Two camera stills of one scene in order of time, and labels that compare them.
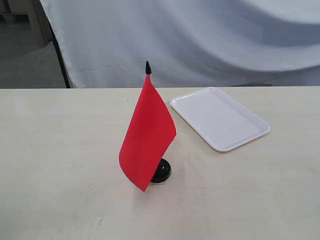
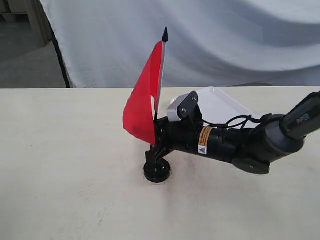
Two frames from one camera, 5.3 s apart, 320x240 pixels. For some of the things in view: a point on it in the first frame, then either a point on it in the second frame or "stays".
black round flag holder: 163,172 stays
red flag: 150,133 → 141,111
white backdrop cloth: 188,43 stays
